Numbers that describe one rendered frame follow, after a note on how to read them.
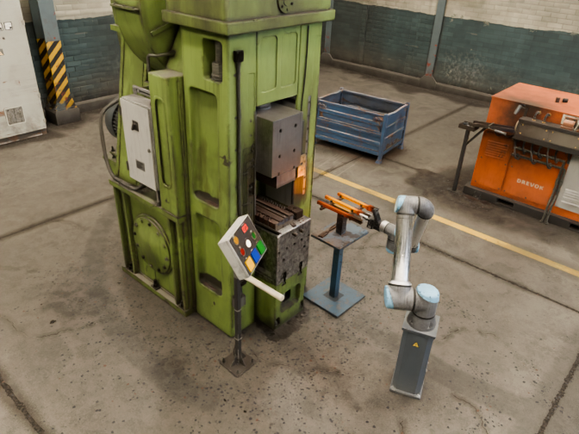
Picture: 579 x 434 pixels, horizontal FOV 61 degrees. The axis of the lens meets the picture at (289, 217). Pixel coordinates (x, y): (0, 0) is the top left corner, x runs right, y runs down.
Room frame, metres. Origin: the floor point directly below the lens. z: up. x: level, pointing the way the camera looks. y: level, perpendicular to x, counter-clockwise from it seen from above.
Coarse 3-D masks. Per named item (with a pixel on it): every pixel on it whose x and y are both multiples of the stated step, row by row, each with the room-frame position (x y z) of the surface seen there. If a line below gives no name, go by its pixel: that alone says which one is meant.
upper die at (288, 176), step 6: (294, 168) 3.20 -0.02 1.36; (258, 174) 3.16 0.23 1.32; (282, 174) 3.10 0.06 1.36; (288, 174) 3.14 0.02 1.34; (294, 174) 3.20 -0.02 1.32; (258, 180) 3.16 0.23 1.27; (264, 180) 3.13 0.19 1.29; (270, 180) 3.09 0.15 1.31; (276, 180) 3.06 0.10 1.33; (282, 180) 3.10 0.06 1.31; (288, 180) 3.15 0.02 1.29; (276, 186) 3.06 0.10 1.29
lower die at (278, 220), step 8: (264, 200) 3.39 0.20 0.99; (256, 208) 3.25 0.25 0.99; (264, 208) 3.26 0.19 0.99; (280, 208) 3.27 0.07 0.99; (256, 216) 3.18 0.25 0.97; (272, 216) 3.15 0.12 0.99; (280, 216) 3.15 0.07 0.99; (272, 224) 3.07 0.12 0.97; (280, 224) 3.10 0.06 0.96; (288, 224) 3.16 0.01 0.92
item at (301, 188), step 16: (304, 32) 3.44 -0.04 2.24; (320, 32) 3.57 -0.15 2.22; (304, 48) 3.45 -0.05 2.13; (320, 48) 3.59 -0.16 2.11; (304, 64) 3.45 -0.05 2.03; (304, 96) 3.47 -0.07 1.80; (304, 112) 3.48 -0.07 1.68; (304, 128) 3.49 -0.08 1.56; (304, 144) 3.49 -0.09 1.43; (304, 176) 3.52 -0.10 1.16; (272, 192) 3.55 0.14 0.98; (288, 192) 3.45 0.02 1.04; (304, 192) 3.53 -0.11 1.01; (304, 208) 3.55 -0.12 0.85
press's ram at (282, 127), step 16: (272, 112) 3.20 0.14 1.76; (288, 112) 3.21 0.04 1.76; (272, 128) 3.02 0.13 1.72; (288, 128) 3.13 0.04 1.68; (272, 144) 3.02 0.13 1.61; (288, 144) 3.13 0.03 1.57; (256, 160) 3.11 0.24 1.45; (272, 160) 3.02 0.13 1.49; (288, 160) 3.14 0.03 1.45; (272, 176) 3.02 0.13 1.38
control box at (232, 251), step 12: (240, 216) 2.81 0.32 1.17; (240, 228) 2.65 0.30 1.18; (252, 228) 2.76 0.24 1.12; (228, 240) 2.49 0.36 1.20; (240, 240) 2.58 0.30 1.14; (252, 240) 2.69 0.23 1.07; (228, 252) 2.48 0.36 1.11; (240, 252) 2.51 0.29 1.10; (264, 252) 2.71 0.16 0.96; (240, 264) 2.46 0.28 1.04; (240, 276) 2.46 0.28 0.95
